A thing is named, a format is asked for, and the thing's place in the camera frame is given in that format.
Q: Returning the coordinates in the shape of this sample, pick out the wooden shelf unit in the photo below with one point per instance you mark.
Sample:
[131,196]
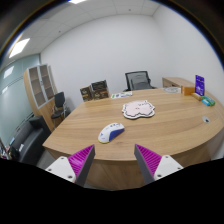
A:
[36,96]

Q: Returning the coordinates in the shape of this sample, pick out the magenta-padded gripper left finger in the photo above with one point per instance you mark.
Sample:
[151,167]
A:
[63,166]

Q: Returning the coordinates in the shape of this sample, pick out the small black chair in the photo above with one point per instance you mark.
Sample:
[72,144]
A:
[59,100]

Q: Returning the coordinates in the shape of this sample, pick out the small brown cardboard box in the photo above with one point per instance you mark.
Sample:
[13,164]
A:
[86,94]

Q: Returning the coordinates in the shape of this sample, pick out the purple standing sign card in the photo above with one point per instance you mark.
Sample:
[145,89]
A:
[199,85]

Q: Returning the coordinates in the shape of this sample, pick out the black printed box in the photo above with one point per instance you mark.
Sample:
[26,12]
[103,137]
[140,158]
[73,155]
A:
[99,85]

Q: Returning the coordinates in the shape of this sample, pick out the small grey table sticker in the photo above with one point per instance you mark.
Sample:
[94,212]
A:
[206,119]

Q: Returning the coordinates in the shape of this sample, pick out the black leather sofa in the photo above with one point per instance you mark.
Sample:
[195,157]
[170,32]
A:
[30,140]

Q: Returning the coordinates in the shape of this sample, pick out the rectangular ceiling light panel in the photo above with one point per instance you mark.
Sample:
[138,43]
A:
[77,1]
[19,47]

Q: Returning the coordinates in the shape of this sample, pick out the white and blue computer mouse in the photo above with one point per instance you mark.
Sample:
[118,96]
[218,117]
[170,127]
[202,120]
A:
[110,132]

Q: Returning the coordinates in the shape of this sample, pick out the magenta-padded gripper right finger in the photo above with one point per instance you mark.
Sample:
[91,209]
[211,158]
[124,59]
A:
[166,165]

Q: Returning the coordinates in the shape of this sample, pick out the green and blue pack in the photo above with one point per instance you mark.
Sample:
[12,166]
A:
[208,101]

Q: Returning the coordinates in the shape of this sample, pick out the round white printed pad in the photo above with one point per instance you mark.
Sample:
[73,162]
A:
[172,90]

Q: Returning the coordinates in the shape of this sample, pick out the pink pig-shaped mouse pad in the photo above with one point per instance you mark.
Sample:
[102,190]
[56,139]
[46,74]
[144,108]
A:
[138,109]

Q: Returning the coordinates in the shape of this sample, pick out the small orange box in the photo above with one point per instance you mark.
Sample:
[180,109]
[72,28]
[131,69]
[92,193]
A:
[187,91]

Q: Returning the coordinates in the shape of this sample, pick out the black mesh office chair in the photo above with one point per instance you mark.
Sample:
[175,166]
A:
[138,80]

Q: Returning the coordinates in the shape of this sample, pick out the wooden side desk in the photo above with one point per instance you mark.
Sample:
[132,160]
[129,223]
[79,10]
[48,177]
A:
[175,81]

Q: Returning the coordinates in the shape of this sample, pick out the white sheet with coloured print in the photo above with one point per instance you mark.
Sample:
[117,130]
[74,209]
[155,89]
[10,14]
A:
[121,95]

